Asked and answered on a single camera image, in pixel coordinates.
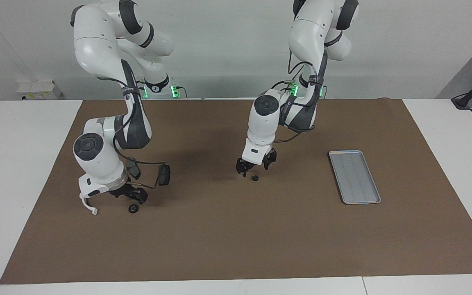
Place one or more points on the white wall power box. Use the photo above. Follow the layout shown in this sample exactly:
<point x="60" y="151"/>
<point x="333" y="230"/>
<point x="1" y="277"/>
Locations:
<point x="39" y="90"/>

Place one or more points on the rectangular dark brake pad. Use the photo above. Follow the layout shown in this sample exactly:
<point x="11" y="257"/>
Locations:
<point x="164" y="176"/>

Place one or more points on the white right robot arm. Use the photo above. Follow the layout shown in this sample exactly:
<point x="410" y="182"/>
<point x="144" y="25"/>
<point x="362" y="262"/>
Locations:
<point x="96" y="45"/>

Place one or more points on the large black bearing gear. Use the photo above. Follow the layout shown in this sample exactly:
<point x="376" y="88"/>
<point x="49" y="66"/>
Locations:
<point x="131" y="209"/>

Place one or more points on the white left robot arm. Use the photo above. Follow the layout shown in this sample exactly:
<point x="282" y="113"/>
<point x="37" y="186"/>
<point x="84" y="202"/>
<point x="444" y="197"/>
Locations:
<point x="262" y="123"/>

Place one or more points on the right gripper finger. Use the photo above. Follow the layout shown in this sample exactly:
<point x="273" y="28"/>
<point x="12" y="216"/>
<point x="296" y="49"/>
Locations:
<point x="142" y="196"/>
<point x="131" y="198"/>

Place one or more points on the silver metal tray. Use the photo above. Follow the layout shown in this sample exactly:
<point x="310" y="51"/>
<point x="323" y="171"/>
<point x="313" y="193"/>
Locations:
<point x="355" y="177"/>

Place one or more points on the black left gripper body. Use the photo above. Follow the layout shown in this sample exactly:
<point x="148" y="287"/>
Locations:
<point x="271" y="155"/>

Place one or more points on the white curved plastic bracket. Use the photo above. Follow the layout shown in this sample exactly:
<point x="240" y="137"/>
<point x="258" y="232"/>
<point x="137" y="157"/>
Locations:
<point x="90" y="208"/>

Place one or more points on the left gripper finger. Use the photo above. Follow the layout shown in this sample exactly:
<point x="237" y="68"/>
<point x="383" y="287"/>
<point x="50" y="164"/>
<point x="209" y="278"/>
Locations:
<point x="242" y="169"/>
<point x="268" y="163"/>

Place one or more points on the curved dark brake pad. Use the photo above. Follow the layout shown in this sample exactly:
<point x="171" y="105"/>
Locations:
<point x="134" y="171"/>

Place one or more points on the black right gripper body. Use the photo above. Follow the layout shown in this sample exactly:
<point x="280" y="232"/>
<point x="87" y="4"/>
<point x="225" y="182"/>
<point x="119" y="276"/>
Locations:
<point x="124" y="191"/>

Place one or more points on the brown table mat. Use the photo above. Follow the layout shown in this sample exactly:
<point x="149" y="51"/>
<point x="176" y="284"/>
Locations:
<point x="240" y="237"/>

